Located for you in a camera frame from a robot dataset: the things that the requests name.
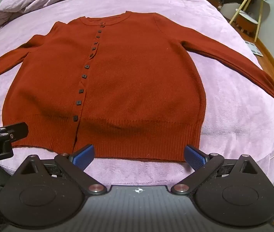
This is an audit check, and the wooden legged stand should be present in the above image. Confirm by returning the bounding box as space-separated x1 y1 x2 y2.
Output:
229 0 269 42

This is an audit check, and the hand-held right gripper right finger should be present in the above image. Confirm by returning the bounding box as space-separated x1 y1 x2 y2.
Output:
171 145 261 196

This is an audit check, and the round brown stool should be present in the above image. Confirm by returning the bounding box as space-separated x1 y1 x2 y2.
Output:
236 8 259 32

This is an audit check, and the magazine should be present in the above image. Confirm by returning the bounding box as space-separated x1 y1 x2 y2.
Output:
244 41 264 57

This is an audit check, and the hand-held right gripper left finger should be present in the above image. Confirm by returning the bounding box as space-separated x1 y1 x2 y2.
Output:
16 144 107 196

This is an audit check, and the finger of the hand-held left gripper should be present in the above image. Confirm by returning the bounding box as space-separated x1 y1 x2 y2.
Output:
0 122 29 147

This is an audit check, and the red knit cardigan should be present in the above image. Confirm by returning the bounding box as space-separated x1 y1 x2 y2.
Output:
0 11 274 163

